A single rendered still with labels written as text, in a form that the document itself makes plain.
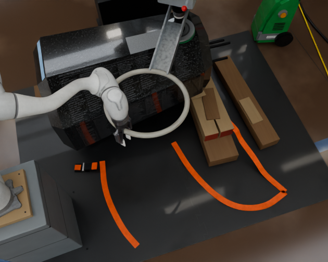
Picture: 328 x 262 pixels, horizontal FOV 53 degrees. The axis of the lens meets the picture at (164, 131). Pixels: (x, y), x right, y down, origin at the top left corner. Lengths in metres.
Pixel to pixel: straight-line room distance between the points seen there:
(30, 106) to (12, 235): 0.83
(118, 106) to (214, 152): 1.31
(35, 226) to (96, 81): 0.84
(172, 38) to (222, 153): 1.04
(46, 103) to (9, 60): 2.31
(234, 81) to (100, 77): 1.69
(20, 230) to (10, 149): 1.29
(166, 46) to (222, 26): 1.61
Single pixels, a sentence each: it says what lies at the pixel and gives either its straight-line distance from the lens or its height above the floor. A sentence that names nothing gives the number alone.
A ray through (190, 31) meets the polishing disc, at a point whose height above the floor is 0.90.
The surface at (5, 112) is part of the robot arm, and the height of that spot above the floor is 1.53.
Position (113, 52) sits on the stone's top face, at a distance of 2.26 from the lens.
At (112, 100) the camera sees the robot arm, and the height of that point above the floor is 1.31.
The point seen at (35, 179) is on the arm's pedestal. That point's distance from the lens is 2.01.
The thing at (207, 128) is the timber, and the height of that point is 0.23.
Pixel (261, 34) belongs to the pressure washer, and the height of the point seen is 0.15.
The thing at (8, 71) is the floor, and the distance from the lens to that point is 3.60.
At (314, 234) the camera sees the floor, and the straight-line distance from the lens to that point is 2.80.
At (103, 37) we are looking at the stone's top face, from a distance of 2.36.
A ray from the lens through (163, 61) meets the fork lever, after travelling 2.06.
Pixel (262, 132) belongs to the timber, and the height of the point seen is 0.11.
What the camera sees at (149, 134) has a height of 1.01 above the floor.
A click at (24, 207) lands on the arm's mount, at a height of 0.84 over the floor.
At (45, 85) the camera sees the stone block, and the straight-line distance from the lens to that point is 2.28.
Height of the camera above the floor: 2.56
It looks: 63 degrees down
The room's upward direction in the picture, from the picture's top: 3 degrees counter-clockwise
